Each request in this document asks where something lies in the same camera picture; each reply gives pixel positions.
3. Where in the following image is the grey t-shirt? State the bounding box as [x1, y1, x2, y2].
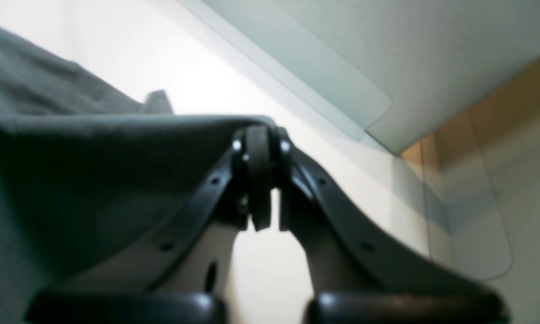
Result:
[0, 28, 274, 324]

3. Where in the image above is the clear floor mat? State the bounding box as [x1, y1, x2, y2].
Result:
[180, 0, 512, 282]

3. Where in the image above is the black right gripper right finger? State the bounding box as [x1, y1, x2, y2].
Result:
[277, 128, 510, 324]

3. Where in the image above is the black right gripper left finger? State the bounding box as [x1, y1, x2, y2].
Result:
[25, 125, 272, 324]

